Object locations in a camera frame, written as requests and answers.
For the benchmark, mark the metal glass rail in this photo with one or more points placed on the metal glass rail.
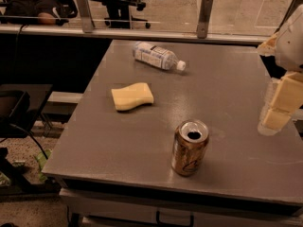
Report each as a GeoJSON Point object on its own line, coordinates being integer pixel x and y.
{"type": "Point", "coordinates": [137, 35]}

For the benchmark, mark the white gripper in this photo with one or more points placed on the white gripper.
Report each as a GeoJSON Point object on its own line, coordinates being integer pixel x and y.
{"type": "Point", "coordinates": [293, 47]}

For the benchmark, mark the black side stand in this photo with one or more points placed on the black side stand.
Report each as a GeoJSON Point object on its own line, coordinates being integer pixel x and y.
{"type": "Point", "coordinates": [21, 105]}

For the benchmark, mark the middle metal rail bracket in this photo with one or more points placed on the middle metal rail bracket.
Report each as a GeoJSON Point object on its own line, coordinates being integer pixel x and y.
{"type": "Point", "coordinates": [204, 18]}

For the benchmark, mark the right metal rail bracket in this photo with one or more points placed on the right metal rail bracket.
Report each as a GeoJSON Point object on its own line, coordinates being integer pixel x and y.
{"type": "Point", "coordinates": [293, 6]}

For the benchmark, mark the yellow sponge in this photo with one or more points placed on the yellow sponge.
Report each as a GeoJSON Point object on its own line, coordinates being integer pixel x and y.
{"type": "Point", "coordinates": [132, 96]}

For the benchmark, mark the person in dark clothes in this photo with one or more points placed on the person in dark clothes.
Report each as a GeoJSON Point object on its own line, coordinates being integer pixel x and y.
{"type": "Point", "coordinates": [38, 12]}

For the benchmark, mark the open brown soda can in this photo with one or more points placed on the open brown soda can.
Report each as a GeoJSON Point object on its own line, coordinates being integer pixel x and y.
{"type": "Point", "coordinates": [190, 142]}

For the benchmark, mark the clear plastic water bottle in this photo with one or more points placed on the clear plastic water bottle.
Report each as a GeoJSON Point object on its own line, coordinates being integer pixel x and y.
{"type": "Point", "coordinates": [157, 56]}

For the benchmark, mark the left metal rail bracket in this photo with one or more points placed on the left metal rail bracket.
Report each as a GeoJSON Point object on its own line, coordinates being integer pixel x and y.
{"type": "Point", "coordinates": [85, 16]}

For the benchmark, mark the white cabinet under table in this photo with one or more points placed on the white cabinet under table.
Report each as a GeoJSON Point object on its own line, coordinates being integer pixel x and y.
{"type": "Point", "coordinates": [93, 209]}

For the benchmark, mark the green object on floor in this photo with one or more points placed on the green object on floor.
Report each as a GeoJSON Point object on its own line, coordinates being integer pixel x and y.
{"type": "Point", "coordinates": [41, 160]}

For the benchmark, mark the metal rail bracket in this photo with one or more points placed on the metal rail bracket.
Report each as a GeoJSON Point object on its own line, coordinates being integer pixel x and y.
{"type": "Point", "coordinates": [293, 6]}
{"type": "Point", "coordinates": [85, 16]}
{"type": "Point", "coordinates": [204, 18]}

